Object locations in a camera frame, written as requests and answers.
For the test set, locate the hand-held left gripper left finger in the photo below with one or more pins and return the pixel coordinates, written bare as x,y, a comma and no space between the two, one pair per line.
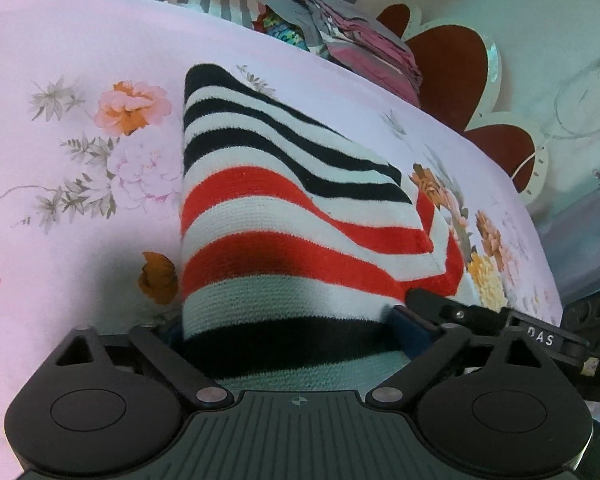
155,349

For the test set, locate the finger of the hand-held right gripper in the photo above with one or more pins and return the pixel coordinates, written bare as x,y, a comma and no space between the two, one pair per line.
455,310

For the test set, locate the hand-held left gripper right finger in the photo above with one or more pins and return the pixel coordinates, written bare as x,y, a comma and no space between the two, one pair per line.
406,331

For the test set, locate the black white red striped sweater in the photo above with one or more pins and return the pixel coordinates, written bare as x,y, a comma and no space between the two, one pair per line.
300,240

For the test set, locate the stack of folded pink clothes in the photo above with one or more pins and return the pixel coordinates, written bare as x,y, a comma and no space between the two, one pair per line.
365,45

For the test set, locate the pink floral bedsheet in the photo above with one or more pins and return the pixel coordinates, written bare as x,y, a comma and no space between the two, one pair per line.
80,240

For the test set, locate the red and white scalloped headboard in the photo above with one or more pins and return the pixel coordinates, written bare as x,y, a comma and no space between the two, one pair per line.
450,80

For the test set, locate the teal patterned cloth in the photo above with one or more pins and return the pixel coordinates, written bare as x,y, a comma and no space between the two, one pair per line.
282,32

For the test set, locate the grey white striped cloth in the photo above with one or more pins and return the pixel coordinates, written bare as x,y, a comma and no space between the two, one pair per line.
215,2

